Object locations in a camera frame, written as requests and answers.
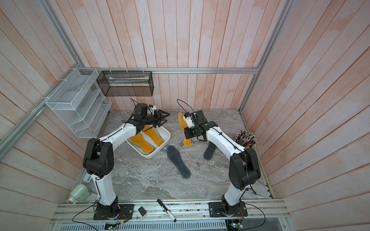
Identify dark grey insole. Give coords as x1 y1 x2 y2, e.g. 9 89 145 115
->
203 141 217 160
166 145 191 179

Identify light blue flat object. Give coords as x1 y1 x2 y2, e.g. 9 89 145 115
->
82 173 92 183

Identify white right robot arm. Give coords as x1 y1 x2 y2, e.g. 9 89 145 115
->
181 110 261 207

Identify dark grey insole right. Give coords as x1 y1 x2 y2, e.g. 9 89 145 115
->
203 141 217 160

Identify small black box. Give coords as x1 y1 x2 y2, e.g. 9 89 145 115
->
138 207 147 217

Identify white plastic storage box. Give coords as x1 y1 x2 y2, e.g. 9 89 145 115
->
126 127 171 159

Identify black mesh basket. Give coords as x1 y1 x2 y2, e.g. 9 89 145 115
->
97 70 154 97

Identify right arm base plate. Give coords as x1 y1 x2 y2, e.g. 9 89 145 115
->
208 201 248 218

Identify aluminium rail left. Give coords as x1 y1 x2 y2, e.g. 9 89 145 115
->
1 62 81 160

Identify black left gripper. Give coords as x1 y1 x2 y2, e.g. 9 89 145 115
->
143 109 171 128

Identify aluminium rail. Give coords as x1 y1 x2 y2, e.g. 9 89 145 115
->
1 62 81 160
79 67 259 74

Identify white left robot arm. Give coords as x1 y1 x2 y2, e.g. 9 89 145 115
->
82 103 170 206

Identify black marker pen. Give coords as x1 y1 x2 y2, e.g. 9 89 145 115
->
157 199 177 223

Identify dark grey insole centre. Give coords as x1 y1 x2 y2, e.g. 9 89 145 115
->
166 145 191 179

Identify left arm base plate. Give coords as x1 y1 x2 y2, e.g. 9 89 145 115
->
93 200 135 220

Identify aluminium rail back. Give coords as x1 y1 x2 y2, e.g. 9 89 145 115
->
79 67 259 74

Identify white wire mesh shelf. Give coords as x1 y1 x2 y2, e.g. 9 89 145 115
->
46 68 112 139

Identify yellow insole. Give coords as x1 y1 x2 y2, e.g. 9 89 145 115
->
130 133 154 154
178 113 191 147
143 125 164 146

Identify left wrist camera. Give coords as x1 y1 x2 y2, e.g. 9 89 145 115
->
147 105 157 115

